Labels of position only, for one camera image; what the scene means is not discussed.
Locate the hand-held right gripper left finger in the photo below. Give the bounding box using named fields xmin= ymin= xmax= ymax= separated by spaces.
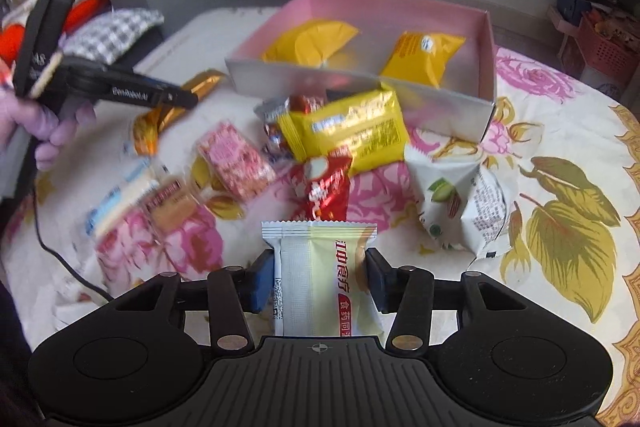
xmin=112 ymin=251 xmax=276 ymax=356

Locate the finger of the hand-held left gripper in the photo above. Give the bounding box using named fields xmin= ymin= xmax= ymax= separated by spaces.
xmin=97 ymin=71 xmax=200 ymax=110

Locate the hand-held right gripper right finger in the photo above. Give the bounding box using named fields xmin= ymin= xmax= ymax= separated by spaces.
xmin=365 ymin=248 xmax=527 ymax=354

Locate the gold shiny snack packet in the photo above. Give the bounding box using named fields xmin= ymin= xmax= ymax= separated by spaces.
xmin=131 ymin=71 xmax=230 ymax=156

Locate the cream white snack packet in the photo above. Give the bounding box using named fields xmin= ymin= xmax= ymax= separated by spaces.
xmin=261 ymin=219 xmax=385 ymax=338

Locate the red snack packet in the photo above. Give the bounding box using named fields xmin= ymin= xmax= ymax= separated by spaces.
xmin=289 ymin=151 xmax=354 ymax=223

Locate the white nut snack packet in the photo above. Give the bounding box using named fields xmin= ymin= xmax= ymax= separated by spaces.
xmin=407 ymin=147 xmax=517 ymax=261

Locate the white and blue snack packet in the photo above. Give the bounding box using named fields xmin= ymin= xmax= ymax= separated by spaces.
xmin=84 ymin=157 xmax=162 ymax=239

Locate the pink snack bar packet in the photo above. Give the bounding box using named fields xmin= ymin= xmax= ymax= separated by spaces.
xmin=196 ymin=122 xmax=277 ymax=202

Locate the clear brown biscuit packet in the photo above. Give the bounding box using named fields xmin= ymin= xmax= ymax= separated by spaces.
xmin=142 ymin=178 xmax=202 ymax=234

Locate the silver snack packet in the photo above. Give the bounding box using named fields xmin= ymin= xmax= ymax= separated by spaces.
xmin=254 ymin=98 xmax=293 ymax=160

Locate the yellow snack packet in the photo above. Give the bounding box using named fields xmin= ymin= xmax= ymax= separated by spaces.
xmin=276 ymin=88 xmax=412 ymax=176
xmin=379 ymin=31 xmax=467 ymax=89

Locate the pink and silver cardboard box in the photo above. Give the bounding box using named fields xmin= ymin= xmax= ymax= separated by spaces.
xmin=224 ymin=0 xmax=498 ymax=146

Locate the person's left hand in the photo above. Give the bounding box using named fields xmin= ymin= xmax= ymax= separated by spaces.
xmin=0 ymin=94 xmax=98 ymax=172

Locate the orange cloth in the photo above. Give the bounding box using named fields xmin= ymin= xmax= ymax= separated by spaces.
xmin=64 ymin=0 xmax=109 ymax=32

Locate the checked cushion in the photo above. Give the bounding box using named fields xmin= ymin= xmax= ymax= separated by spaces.
xmin=62 ymin=9 xmax=165 ymax=68

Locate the shiny red candy packet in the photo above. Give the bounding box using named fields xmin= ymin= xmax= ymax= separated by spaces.
xmin=287 ymin=93 xmax=331 ymax=116

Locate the large orange-yellow snack packet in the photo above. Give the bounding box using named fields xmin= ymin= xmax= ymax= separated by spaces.
xmin=261 ymin=19 xmax=361 ymax=68

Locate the coral plastic basket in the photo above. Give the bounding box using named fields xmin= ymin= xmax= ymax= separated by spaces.
xmin=577 ymin=14 xmax=640 ymax=86

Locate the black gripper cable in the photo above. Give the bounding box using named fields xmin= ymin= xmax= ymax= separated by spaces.
xmin=29 ymin=172 xmax=117 ymax=302

